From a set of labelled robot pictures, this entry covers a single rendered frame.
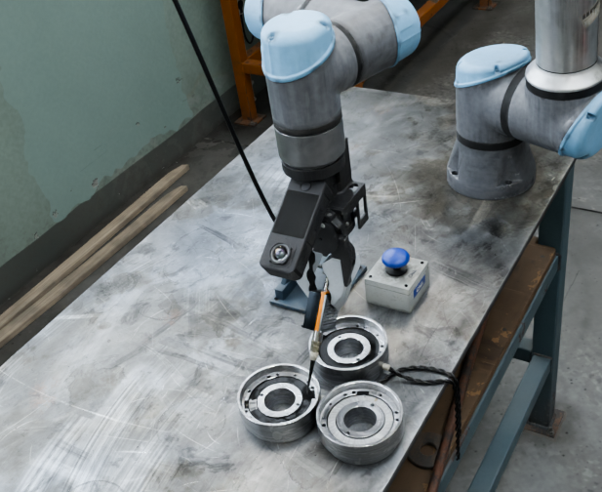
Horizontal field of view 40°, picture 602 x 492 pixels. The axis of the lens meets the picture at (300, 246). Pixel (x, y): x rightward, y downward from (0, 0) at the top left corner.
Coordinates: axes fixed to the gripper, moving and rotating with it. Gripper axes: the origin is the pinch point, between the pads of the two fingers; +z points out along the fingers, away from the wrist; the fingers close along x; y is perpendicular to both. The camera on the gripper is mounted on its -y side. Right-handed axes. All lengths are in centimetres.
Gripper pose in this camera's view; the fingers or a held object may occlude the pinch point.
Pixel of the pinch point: (323, 302)
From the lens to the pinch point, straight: 101.9
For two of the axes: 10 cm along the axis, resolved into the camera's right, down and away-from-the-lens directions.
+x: -8.6, -2.1, 4.7
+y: 4.9, -5.7, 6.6
